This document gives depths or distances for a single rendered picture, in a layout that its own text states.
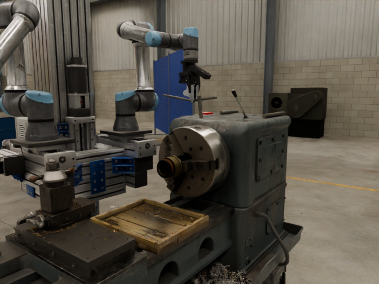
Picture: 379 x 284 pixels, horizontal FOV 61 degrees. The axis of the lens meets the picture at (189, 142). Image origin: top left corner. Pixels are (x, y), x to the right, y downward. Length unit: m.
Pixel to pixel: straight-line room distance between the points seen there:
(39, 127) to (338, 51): 10.51
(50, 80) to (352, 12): 10.44
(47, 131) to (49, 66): 0.40
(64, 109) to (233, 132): 0.95
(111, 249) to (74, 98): 1.09
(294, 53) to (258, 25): 1.72
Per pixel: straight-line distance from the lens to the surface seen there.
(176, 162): 1.31
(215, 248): 1.47
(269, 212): 1.80
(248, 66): 12.28
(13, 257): 1.13
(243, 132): 1.42
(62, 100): 1.89
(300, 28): 11.82
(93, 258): 0.90
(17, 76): 1.76
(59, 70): 1.89
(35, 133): 1.66
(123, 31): 1.91
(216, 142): 1.37
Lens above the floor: 1.39
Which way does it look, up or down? 9 degrees down
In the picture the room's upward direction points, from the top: straight up
